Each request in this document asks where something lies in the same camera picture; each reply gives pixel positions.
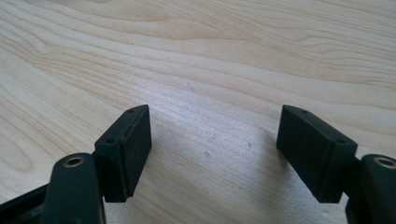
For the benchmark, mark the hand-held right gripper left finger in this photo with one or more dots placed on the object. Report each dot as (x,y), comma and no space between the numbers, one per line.
(124,161)

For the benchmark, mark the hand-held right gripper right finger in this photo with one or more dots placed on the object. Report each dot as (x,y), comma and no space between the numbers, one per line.
(314,152)

